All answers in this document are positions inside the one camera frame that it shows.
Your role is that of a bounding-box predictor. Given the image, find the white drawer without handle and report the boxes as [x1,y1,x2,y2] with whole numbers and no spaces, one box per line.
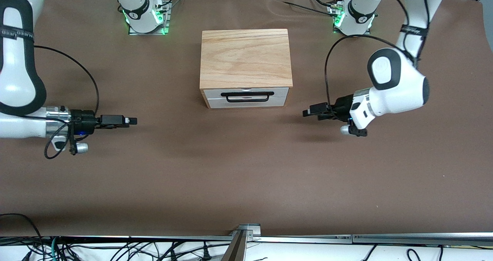
[205,97,289,108]

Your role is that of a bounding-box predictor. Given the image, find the tangled black cables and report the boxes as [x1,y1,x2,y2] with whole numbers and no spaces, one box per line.
[58,241,232,261]

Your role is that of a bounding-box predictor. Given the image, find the black looped cable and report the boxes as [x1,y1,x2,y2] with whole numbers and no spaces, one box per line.
[0,213,47,261]

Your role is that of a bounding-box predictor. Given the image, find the white drawer with handle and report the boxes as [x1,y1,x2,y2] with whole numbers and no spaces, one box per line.
[203,87,290,99]

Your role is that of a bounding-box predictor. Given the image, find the wooden drawer cabinet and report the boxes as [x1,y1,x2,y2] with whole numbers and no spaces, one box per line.
[200,28,294,109]

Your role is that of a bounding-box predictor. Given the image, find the black drawer handle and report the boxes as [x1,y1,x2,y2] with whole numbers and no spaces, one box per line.
[220,91,275,103]

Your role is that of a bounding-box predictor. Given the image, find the brown table cover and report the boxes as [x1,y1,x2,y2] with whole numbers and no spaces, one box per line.
[0,0,493,238]

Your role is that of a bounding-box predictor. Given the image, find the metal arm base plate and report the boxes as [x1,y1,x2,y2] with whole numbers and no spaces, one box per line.
[332,1,372,36]
[128,0,171,36]

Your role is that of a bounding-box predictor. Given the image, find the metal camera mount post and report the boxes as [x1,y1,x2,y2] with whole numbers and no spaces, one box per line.
[221,224,262,261]

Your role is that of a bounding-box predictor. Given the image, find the black cable on table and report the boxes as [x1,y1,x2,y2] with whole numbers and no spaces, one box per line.
[275,0,335,15]

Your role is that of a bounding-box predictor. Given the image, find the aluminium table edge rail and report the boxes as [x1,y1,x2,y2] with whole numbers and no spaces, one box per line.
[0,233,493,247]

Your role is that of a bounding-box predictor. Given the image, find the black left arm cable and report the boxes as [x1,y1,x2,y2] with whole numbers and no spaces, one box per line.
[324,35,417,108]

